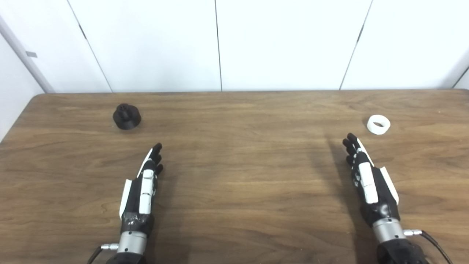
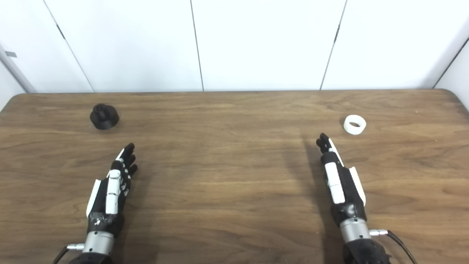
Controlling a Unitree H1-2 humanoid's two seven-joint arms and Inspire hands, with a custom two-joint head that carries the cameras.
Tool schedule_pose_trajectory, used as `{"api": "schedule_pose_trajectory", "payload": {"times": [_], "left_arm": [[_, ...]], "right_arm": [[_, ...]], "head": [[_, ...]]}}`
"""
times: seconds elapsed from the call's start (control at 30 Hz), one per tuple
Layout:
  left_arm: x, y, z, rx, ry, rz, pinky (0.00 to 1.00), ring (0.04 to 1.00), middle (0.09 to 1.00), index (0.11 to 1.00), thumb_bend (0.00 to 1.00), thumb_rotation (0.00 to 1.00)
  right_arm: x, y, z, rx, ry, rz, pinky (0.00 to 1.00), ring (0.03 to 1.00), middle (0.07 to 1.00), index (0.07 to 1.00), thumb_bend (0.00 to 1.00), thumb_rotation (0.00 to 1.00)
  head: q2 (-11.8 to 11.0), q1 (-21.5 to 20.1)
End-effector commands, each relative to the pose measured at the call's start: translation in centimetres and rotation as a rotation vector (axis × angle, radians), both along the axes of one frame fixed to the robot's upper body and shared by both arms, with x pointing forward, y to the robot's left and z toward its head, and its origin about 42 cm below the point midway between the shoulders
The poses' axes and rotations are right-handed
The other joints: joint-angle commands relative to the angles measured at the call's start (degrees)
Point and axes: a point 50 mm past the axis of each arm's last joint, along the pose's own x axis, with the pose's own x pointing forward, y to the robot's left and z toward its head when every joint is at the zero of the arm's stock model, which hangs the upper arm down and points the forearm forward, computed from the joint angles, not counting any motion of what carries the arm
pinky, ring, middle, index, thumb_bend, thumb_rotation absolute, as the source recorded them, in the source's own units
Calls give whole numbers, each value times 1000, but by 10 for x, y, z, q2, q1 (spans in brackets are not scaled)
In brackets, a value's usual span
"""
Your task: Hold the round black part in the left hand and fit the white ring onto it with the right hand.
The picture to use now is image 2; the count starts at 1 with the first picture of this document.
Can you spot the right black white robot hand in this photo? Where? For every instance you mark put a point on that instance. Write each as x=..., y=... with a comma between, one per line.
x=346, y=194

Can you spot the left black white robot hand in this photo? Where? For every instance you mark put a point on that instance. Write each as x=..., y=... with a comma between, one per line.
x=111, y=198

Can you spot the round black part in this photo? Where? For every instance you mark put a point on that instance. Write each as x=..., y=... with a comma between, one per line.
x=105, y=118

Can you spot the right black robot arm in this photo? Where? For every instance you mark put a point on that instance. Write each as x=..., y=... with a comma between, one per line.
x=355, y=231

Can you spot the small gray tag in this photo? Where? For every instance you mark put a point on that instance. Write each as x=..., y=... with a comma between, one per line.
x=11, y=54

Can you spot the gray wall corner post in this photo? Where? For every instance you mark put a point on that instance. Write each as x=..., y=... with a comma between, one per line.
x=16, y=71

